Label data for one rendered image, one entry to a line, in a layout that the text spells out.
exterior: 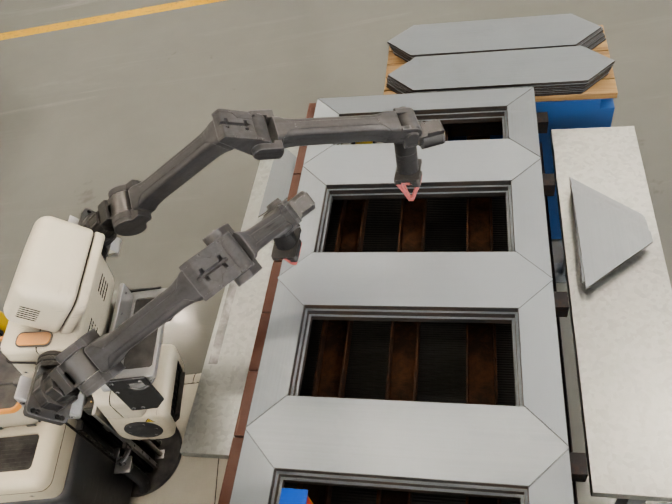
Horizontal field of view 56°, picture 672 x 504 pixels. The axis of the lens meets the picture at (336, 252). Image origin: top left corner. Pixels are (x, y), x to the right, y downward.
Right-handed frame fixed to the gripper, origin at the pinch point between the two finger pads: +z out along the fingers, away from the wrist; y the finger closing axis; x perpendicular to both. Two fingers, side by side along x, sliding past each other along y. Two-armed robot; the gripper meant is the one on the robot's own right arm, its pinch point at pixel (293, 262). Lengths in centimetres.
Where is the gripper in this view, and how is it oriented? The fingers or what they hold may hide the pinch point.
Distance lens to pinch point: 172.8
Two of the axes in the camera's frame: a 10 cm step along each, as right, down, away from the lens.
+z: 1.7, 6.0, 7.8
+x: -9.8, 0.1, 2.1
